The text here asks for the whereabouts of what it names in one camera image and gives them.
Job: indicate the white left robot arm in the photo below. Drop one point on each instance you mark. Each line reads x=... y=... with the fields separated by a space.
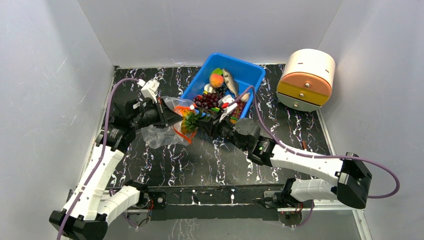
x=110 y=148

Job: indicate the toy peach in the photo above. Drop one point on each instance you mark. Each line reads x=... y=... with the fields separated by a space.
x=216 y=80

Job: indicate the clear zip top bag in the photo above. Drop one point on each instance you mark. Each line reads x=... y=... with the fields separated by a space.
x=157 y=137

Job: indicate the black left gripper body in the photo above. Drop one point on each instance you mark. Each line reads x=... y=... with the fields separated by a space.
x=152 y=115

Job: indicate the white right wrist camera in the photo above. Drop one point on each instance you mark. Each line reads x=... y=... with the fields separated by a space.
x=227 y=105

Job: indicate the toy garlic bulb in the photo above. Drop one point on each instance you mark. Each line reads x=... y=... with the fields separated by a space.
x=245 y=97

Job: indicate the toy pineapple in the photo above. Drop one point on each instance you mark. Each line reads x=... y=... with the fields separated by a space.
x=190 y=119

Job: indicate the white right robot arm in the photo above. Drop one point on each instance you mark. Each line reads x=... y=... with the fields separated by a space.
x=345 y=178

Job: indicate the toy fish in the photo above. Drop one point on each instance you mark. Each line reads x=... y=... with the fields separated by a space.
x=229 y=81

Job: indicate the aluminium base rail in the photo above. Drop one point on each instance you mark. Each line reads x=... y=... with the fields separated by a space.
x=246 y=201

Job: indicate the round drawer cabinet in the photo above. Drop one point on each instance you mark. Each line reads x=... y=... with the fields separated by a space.
x=307 y=80

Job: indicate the light red grape bunch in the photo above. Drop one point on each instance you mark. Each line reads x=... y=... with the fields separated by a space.
x=237 y=112

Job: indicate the dark red grape bunch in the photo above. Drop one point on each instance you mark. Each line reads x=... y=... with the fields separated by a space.
x=207 y=100

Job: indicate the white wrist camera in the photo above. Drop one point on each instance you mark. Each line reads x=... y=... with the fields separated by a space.
x=149 y=89
x=227 y=105

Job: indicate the blue plastic bin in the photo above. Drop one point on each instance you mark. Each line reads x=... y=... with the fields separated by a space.
x=245 y=74

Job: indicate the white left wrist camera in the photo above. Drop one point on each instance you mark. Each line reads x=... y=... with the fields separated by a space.
x=149 y=89

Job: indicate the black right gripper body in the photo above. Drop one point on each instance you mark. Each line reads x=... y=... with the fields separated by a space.
x=214 y=123

